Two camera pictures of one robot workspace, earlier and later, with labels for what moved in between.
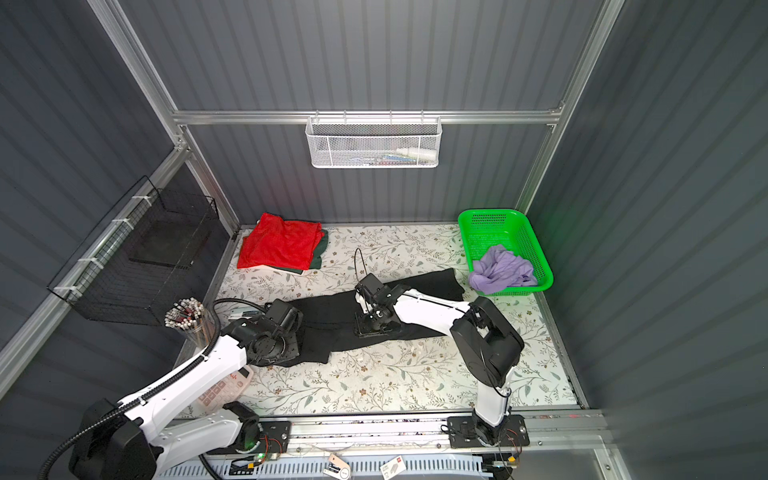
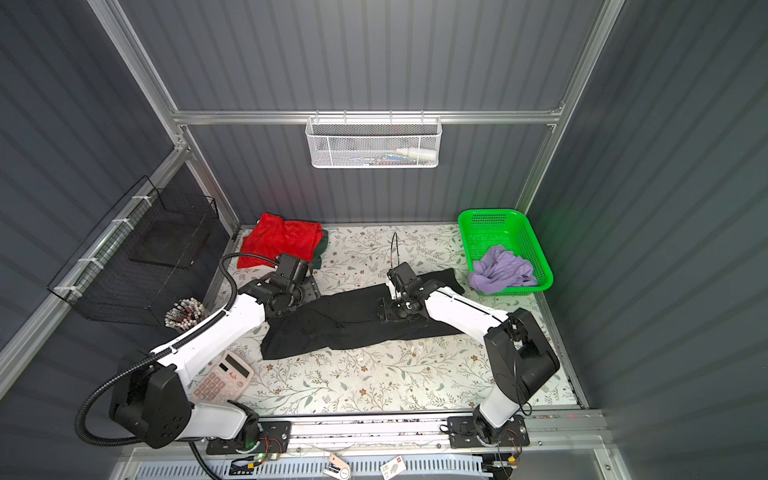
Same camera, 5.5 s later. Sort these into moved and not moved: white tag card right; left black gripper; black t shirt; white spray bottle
Moved: left black gripper
Not moved: white spray bottle; white tag card right; black t shirt
